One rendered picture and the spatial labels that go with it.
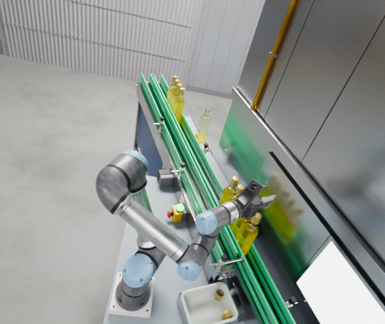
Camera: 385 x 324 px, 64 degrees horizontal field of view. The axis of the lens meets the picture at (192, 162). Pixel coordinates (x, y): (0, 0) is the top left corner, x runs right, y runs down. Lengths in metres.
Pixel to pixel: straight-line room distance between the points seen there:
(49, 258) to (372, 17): 2.32
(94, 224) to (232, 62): 2.92
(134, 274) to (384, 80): 1.08
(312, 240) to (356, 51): 0.70
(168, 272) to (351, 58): 1.19
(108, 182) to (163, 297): 0.69
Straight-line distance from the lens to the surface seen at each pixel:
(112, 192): 1.05
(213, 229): 1.09
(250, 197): 1.16
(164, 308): 1.53
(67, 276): 2.45
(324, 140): 1.27
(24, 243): 2.65
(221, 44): 4.44
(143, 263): 1.31
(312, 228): 1.33
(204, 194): 1.73
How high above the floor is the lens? 2.14
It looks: 40 degrees down
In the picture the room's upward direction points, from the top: 15 degrees clockwise
